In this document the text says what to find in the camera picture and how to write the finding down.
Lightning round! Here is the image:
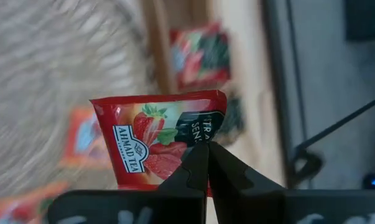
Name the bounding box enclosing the orange peach tea packet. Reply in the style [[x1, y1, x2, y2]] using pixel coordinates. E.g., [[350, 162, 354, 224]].
[[0, 181, 70, 224], [58, 106, 113, 170]]

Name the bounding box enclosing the black table edge rail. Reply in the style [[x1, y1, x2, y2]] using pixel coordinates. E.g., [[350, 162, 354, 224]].
[[260, 0, 302, 187]]

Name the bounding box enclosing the black frame foot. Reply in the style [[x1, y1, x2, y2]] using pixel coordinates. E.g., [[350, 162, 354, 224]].
[[288, 149, 324, 188]]

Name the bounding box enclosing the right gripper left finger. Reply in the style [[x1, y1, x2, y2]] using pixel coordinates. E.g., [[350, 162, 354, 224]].
[[47, 142, 210, 224]]

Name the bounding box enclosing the round woven straw placemat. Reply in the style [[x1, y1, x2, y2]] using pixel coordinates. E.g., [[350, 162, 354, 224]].
[[0, 0, 159, 200]]

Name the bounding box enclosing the black computer box green light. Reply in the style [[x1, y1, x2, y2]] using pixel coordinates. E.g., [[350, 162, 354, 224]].
[[345, 0, 375, 41]]

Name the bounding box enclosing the beige vanilla tea packet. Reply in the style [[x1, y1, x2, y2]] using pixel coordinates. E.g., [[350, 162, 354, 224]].
[[217, 95, 246, 146]]

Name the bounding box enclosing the red strawberry tea packet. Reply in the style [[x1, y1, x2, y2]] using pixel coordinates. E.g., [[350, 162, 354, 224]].
[[169, 21, 232, 91], [90, 89, 228, 197]]

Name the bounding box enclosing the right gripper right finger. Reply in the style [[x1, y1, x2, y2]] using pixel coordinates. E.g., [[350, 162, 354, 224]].
[[209, 142, 375, 224]]

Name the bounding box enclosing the wooden tea caddy box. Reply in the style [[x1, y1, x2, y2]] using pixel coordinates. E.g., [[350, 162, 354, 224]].
[[140, 0, 250, 147]]

